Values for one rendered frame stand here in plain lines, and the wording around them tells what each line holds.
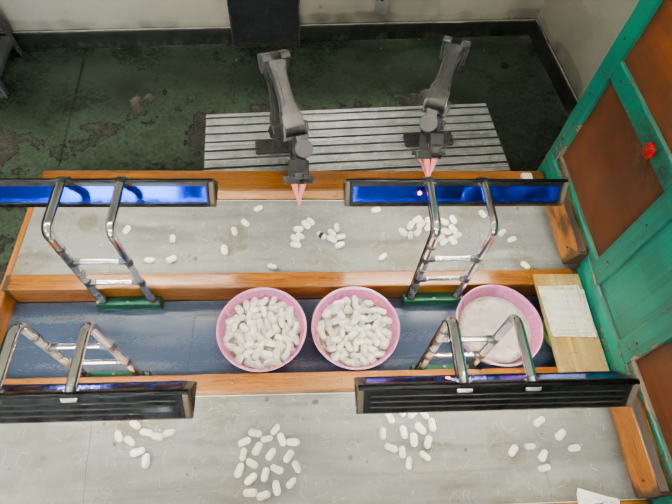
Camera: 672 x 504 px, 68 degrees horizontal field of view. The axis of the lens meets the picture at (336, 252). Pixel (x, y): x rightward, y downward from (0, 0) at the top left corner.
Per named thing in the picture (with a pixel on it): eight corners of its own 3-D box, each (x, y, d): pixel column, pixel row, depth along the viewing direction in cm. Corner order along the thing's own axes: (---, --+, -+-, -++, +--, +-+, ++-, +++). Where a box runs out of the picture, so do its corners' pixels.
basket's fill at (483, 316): (450, 302, 163) (454, 295, 158) (517, 301, 164) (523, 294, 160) (462, 369, 152) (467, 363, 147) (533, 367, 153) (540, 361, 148)
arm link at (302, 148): (320, 154, 154) (312, 115, 151) (294, 160, 152) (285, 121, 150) (313, 155, 165) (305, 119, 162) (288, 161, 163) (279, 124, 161)
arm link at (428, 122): (440, 135, 155) (453, 97, 152) (413, 128, 156) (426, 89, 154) (439, 138, 166) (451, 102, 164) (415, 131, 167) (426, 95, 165)
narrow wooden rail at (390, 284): (23, 290, 161) (5, 274, 152) (561, 284, 172) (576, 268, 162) (18, 305, 158) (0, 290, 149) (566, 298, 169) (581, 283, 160)
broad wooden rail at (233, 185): (64, 200, 189) (42, 168, 173) (525, 200, 200) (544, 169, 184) (56, 226, 183) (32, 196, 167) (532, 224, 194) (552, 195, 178)
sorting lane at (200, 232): (38, 204, 171) (35, 200, 169) (547, 203, 182) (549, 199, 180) (12, 281, 156) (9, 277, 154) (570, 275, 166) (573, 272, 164)
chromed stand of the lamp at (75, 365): (84, 375, 146) (4, 314, 108) (153, 374, 147) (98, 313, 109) (68, 443, 136) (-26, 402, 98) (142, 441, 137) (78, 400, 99)
